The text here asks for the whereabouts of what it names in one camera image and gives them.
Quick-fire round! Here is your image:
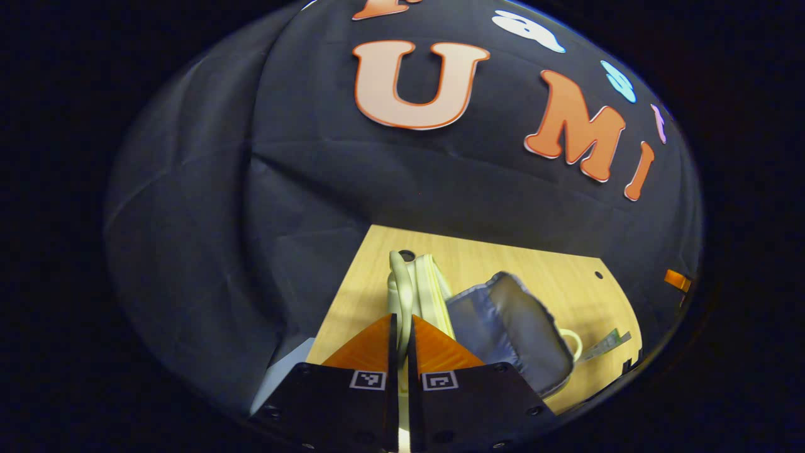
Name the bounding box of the cream yellow suitcase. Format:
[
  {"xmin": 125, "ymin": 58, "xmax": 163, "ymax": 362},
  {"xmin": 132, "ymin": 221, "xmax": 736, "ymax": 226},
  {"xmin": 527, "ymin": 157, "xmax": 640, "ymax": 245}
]
[{"xmin": 385, "ymin": 250, "xmax": 584, "ymax": 435}]

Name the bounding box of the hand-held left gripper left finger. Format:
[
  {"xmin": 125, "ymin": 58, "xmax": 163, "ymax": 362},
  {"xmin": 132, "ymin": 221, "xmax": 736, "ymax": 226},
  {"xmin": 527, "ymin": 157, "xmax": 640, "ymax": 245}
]
[{"xmin": 248, "ymin": 313, "xmax": 401, "ymax": 453}]

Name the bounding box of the light green cream tube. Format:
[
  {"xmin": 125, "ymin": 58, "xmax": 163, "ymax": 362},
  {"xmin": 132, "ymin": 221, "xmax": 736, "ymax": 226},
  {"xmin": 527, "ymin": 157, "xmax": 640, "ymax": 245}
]
[{"xmin": 577, "ymin": 330, "xmax": 632, "ymax": 364}]

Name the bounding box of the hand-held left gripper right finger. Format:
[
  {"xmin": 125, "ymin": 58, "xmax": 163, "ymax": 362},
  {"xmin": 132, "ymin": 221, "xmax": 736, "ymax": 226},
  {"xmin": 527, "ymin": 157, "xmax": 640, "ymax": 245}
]
[{"xmin": 408, "ymin": 315, "xmax": 558, "ymax": 453}]

